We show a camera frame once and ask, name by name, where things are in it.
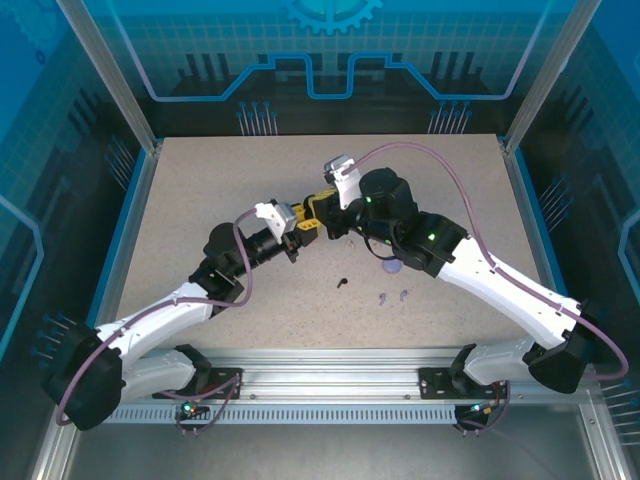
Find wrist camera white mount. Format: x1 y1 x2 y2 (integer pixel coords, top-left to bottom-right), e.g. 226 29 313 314
253 198 296 242
322 153 370 211

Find slotted grey cable duct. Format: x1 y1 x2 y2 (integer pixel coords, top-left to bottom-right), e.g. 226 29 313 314
107 403 584 427

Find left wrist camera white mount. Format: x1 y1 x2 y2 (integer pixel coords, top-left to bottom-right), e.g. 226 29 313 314
253 198 296 242

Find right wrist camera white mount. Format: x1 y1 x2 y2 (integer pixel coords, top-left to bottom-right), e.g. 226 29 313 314
322 153 370 211

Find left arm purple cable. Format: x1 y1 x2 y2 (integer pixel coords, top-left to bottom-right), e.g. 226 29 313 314
54 209 261 437

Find aluminium frame post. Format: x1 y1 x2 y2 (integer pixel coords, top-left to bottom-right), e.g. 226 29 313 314
501 0 605 155
55 0 165 154

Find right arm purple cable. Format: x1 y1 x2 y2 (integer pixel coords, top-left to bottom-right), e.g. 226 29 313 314
347 142 630 437

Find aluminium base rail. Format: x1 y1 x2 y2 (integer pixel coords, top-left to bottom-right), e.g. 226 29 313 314
117 345 601 407

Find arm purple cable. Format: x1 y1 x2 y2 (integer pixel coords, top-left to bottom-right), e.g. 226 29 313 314
54 209 261 437
347 142 630 437

